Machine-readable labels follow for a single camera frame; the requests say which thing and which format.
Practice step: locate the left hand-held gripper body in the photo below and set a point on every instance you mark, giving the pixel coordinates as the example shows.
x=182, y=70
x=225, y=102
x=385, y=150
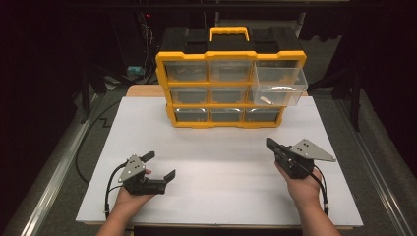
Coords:
x=134, y=173

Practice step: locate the teal box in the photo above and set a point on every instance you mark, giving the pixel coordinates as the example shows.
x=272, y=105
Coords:
x=135, y=70

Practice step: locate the grid of clear drawers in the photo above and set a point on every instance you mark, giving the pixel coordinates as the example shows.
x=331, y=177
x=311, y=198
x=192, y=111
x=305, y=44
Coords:
x=186, y=71

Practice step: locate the yellow and black organizer cabinet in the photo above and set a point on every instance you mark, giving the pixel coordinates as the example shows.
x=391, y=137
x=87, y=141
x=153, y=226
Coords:
x=229, y=54

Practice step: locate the person's right hand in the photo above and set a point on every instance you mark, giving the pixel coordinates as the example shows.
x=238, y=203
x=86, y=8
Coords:
x=305, y=191

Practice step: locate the clear plastic drawer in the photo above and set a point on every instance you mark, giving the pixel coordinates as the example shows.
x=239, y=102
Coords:
x=278, y=83

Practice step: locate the black metal stand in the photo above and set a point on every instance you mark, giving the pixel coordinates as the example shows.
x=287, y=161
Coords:
x=355, y=98
x=86, y=95

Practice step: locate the aluminium rail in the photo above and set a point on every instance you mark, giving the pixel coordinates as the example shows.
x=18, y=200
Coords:
x=55, y=173
x=373, y=177

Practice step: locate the person's left hand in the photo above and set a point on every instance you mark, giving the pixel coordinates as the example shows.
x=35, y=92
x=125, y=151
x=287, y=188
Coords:
x=128, y=205

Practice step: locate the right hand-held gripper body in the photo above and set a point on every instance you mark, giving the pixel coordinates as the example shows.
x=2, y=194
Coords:
x=311, y=152

